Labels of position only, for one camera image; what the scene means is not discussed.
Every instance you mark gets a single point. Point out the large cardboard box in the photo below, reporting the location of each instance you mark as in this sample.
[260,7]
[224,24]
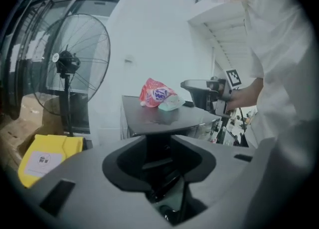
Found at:
[15,135]

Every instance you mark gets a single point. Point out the person's right hand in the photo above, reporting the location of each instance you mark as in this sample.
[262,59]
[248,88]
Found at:
[239,99]

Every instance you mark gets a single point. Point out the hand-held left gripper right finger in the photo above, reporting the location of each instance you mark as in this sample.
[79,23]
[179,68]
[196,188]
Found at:
[221,173]

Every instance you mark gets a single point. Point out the black washing machine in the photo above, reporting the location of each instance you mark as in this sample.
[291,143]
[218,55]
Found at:
[154,115]

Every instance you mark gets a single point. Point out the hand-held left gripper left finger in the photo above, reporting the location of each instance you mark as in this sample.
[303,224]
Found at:
[94,198]

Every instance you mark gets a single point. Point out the mint green detergent pouch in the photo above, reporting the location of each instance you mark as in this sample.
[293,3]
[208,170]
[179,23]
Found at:
[172,104]

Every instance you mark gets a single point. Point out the person's white shirt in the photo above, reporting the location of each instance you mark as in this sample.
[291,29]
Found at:
[274,36]

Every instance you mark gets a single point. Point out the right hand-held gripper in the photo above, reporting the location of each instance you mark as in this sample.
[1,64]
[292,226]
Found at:
[224,93]

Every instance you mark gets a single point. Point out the white staircase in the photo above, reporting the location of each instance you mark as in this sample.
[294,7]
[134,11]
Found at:
[224,36]

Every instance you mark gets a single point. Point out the red patterned detergent pouch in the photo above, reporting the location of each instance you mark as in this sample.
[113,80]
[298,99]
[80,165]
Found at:
[154,93]

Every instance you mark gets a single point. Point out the person's right forearm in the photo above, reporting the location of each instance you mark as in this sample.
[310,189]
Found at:
[253,92]

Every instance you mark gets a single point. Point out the black standing fan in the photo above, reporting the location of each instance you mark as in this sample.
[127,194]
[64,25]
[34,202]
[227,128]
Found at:
[66,61]

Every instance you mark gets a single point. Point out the yellow plastic bin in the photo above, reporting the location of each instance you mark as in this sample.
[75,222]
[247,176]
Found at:
[47,158]

